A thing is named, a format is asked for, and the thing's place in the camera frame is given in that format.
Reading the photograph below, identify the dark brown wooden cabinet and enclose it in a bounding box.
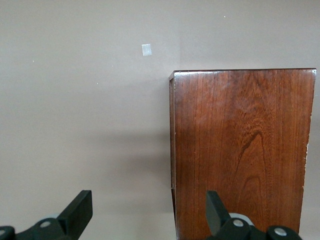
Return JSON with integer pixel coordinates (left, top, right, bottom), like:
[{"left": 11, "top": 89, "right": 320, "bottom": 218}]
[{"left": 168, "top": 67, "right": 318, "bottom": 240}]

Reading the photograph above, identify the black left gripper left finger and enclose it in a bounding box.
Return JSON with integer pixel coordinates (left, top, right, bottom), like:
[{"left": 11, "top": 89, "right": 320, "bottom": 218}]
[{"left": 0, "top": 189, "right": 94, "bottom": 240}]

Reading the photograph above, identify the small tape patch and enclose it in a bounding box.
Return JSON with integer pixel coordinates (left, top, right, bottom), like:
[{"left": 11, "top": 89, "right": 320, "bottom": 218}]
[{"left": 141, "top": 43, "right": 153, "bottom": 57}]

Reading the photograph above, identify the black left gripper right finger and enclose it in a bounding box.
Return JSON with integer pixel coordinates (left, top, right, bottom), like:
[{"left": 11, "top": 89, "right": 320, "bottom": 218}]
[{"left": 204, "top": 190, "right": 301, "bottom": 240}]

